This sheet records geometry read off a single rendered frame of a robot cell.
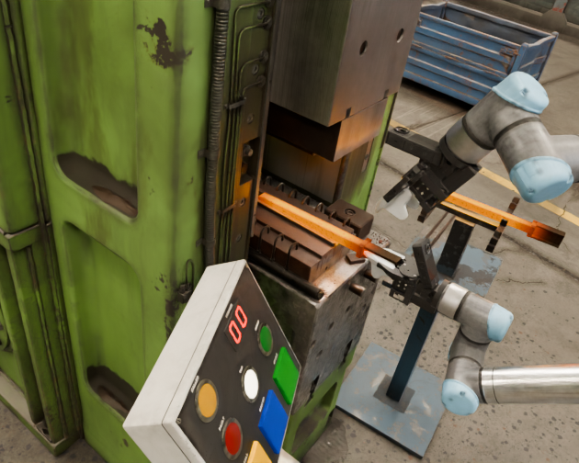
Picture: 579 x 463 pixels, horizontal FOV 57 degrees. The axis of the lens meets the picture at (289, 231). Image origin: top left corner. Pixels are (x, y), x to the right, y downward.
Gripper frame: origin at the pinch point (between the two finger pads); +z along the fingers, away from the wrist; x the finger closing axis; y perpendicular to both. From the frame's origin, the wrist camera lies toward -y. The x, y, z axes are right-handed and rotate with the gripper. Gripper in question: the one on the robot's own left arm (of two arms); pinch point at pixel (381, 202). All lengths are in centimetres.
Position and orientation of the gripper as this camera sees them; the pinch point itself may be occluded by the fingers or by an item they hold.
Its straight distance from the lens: 107.7
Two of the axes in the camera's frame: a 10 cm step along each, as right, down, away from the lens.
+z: -4.8, 5.0, 7.2
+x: 5.9, -4.1, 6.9
